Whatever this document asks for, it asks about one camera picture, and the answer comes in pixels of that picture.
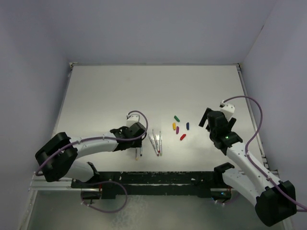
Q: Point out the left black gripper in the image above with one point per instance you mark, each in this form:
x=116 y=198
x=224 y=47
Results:
x=136 y=144

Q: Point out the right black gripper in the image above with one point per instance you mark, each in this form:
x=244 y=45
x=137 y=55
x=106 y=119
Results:
x=230 y=123

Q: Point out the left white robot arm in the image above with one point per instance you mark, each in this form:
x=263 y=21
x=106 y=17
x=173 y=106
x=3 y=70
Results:
x=58 y=157

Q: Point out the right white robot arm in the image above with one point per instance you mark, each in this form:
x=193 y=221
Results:
x=273 y=199

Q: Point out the purple whiteboard marker pen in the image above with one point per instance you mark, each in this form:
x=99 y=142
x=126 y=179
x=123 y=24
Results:
x=153 y=145

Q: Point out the green whiteboard marker pen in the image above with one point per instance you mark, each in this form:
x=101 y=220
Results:
x=160 y=143

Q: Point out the red whiteboard marker pen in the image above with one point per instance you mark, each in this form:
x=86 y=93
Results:
x=156 y=143

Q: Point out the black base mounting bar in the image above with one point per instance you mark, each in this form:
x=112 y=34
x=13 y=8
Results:
x=110 y=184

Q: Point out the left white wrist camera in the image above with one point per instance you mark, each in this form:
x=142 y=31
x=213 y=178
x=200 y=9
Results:
x=132 y=119

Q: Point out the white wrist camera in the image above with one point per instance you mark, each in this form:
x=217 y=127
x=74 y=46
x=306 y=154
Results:
x=227 y=109
x=132 y=119

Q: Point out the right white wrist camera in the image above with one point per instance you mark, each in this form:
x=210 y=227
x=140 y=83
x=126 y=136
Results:
x=227 y=109

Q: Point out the aluminium frame rail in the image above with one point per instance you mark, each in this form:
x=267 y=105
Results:
x=255 y=126

